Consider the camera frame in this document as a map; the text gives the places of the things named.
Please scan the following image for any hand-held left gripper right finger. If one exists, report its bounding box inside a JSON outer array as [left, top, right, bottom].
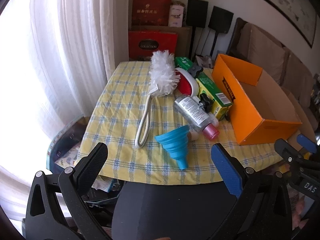
[[211, 143, 293, 240]]

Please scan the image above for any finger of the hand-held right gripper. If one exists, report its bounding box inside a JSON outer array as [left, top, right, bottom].
[[274, 139, 320, 171], [296, 134, 318, 153]]

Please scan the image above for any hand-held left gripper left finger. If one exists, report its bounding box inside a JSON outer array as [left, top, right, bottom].
[[25, 142, 118, 240]]

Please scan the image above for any orange cardboard box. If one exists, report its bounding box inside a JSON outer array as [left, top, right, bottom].
[[212, 54, 302, 146]]

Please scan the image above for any blue collapsible funnel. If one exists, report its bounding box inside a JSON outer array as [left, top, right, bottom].
[[154, 126, 192, 169]]

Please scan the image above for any clear bottle pink cap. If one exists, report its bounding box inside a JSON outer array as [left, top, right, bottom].
[[174, 94, 220, 140]]

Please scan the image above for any green yellow toothpaste box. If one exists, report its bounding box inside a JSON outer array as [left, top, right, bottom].
[[175, 56, 233, 120]]

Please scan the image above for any red white lint brush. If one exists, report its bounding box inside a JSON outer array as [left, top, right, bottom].
[[174, 67, 200, 98]]

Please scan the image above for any white fluffy duster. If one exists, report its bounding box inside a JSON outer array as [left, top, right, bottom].
[[134, 51, 181, 147]]

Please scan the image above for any dark printed bag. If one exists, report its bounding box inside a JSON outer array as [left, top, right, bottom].
[[46, 116, 90, 173]]

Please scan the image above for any yellow blue checked tablecloth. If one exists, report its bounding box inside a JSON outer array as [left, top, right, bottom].
[[81, 60, 300, 184]]

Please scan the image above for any beige sofa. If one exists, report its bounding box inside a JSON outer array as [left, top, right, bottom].
[[229, 17, 320, 140]]

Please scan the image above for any small grey black tool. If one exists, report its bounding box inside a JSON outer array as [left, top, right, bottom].
[[189, 64, 204, 77]]

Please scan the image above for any white sheer curtain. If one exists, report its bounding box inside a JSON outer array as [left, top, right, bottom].
[[0, 0, 131, 205]]

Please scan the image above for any crumpled plastic bag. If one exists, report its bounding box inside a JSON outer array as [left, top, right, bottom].
[[194, 54, 216, 68]]

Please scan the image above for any red gift box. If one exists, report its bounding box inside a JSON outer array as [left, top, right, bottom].
[[132, 0, 172, 27], [128, 30, 178, 61]]

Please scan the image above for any brown cardboard box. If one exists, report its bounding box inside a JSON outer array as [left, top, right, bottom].
[[129, 25, 193, 61]]

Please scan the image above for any black speaker on stand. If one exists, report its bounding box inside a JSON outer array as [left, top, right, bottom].
[[187, 0, 209, 60], [201, 5, 234, 57]]

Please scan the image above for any red gift box upper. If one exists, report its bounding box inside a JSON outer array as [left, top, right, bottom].
[[132, 0, 172, 27]]

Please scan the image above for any small white box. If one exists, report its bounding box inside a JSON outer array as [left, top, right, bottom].
[[168, 2, 187, 28]]

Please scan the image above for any framed wall picture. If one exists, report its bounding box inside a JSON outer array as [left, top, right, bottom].
[[240, 0, 318, 48]]

